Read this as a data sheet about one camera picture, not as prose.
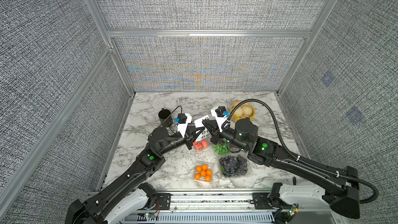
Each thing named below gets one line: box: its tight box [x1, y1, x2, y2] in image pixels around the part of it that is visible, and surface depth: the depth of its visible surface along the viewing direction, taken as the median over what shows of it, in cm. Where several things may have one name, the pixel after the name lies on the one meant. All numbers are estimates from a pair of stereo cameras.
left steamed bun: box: [233, 106, 244, 118], surface depth 103 cm
